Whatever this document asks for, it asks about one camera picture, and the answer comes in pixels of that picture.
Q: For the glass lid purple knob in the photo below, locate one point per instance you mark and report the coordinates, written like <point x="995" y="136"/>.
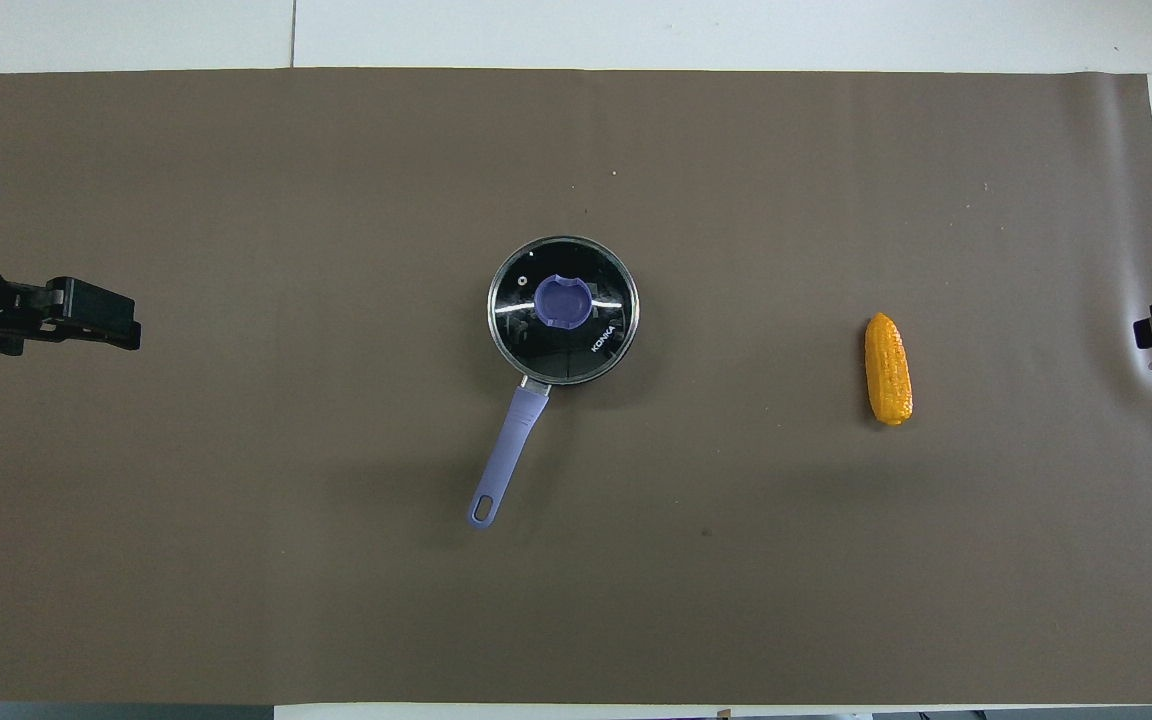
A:
<point x="563" y="300"/>

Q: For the yellow corn cob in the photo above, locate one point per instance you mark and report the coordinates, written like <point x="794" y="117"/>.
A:
<point x="887" y="370"/>

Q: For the brown table mat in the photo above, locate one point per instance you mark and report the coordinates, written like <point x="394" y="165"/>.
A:
<point x="336" y="500"/>

